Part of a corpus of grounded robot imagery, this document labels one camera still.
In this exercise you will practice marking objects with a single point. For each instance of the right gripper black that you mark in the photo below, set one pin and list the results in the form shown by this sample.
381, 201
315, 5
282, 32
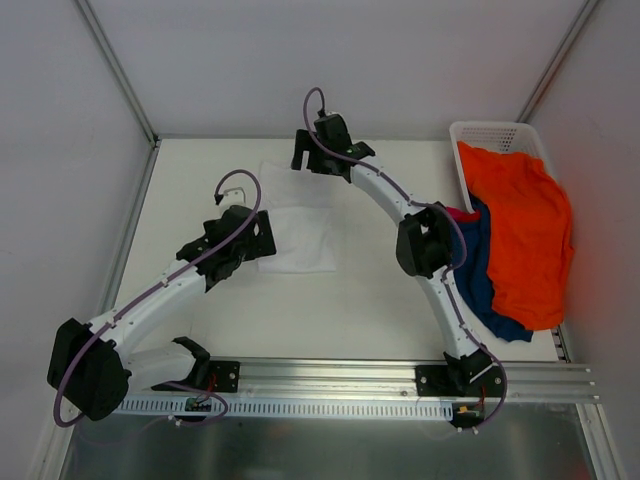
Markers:
307, 153

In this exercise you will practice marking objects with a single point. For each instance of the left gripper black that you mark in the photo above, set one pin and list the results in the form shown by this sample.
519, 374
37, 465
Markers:
263, 233

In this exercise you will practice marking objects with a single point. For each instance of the white t shirt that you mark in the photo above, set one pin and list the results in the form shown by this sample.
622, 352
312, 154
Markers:
300, 209

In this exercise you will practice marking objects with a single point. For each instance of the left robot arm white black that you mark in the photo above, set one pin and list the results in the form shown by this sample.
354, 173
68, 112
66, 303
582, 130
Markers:
94, 365

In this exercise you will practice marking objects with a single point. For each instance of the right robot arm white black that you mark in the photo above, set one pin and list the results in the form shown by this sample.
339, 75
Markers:
424, 248

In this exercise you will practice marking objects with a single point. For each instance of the magenta t shirt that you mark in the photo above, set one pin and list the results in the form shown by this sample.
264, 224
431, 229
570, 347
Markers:
463, 217

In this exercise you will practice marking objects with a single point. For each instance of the blue t shirt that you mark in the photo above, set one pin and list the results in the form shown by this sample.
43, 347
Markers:
474, 284

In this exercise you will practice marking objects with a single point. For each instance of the white plastic laundry basket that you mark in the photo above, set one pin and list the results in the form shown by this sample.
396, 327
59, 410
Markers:
496, 136

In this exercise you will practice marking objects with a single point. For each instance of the orange t shirt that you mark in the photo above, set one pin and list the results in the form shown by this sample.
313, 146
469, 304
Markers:
530, 250

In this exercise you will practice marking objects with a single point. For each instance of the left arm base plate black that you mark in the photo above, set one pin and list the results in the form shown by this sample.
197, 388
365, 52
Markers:
222, 375

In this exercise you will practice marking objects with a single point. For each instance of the slotted cable duct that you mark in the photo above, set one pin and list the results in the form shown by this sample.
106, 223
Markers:
186, 406

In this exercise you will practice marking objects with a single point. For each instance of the left aluminium frame post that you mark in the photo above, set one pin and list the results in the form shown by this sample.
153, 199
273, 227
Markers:
116, 69

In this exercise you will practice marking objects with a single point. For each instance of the aluminium frame post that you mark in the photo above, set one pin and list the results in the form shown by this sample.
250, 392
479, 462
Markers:
116, 69
559, 57

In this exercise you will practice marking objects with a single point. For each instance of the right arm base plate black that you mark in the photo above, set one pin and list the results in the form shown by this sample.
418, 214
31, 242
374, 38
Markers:
432, 380

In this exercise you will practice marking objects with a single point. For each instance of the right aluminium frame post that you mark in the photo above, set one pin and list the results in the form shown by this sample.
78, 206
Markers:
559, 57

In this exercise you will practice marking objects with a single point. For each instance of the aluminium mounting rail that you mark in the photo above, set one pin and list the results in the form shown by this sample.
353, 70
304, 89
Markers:
527, 382

